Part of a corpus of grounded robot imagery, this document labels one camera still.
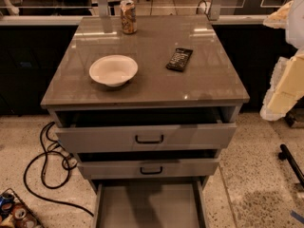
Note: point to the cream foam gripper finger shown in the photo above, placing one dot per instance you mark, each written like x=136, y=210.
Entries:
x=287, y=84

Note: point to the grey middle drawer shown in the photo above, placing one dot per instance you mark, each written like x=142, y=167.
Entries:
x=147, y=164

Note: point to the wire basket of cans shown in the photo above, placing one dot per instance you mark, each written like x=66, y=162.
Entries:
x=14, y=213

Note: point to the glass barrier with posts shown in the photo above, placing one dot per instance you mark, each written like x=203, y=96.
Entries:
x=70, y=12

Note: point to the grey drawer cabinet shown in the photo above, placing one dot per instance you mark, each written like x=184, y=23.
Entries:
x=209, y=89

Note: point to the black snack bar wrapper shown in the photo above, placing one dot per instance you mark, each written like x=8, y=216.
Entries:
x=179, y=60

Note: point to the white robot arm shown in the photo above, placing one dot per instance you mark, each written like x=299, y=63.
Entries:
x=291, y=18

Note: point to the grey top drawer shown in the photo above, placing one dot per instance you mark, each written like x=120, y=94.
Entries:
x=146, y=137

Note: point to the white bowl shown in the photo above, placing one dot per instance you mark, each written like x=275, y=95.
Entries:
x=113, y=70

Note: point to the grey bottom drawer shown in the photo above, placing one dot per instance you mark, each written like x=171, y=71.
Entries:
x=150, y=204

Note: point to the orange soda can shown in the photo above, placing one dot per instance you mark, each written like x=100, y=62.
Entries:
x=128, y=16

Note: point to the grey drawer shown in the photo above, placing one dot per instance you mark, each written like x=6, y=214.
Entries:
x=150, y=204
x=147, y=164
x=146, y=137

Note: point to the black floor bar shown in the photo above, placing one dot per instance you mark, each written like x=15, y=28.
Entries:
x=285, y=154

